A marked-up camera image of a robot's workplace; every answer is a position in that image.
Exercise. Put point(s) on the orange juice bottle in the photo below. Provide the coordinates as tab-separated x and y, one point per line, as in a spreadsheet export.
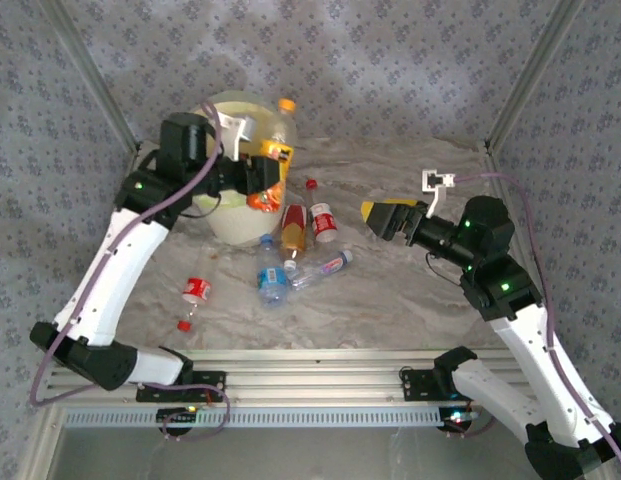
266	201

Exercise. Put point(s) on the red white label water bottle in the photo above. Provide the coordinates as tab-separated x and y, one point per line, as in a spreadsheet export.
324	222

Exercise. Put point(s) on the red and gold label bottle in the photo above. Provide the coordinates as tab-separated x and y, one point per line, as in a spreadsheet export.
293	235

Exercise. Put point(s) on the purple label clear bottle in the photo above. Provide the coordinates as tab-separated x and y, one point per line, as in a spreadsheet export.
325	267

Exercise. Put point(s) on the blue label water bottle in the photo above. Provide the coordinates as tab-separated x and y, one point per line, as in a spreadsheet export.
271	279

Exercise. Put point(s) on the red cola label bottle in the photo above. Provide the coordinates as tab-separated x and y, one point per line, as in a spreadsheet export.
197	291

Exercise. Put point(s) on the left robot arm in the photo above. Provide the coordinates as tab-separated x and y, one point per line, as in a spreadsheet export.
115	280

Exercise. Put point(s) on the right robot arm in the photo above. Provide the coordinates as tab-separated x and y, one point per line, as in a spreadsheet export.
525	345

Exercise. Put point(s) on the translucent yellow-green bin liner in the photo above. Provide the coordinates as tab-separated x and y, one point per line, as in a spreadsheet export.
232	201

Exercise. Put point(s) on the white ribbed plastic bin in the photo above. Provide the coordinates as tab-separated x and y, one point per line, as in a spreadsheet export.
240	227

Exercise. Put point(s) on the aluminium table edge bar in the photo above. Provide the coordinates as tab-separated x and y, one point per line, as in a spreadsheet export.
315	356

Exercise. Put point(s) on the wide aluminium base beam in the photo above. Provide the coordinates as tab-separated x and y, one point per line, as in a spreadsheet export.
315	385

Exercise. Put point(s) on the black circuit board with LED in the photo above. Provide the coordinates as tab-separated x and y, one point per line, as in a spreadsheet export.
457	419
175	416

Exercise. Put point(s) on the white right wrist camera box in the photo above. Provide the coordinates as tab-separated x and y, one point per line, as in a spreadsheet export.
437	182

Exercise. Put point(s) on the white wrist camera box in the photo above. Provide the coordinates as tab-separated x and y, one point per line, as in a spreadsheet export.
237	131
437	182

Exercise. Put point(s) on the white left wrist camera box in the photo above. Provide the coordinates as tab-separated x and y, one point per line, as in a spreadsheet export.
237	131

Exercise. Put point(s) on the aluminium upright post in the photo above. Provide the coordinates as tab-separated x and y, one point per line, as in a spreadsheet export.
531	75
92	75

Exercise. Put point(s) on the aluminium frame leg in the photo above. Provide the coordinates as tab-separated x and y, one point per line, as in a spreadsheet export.
40	450

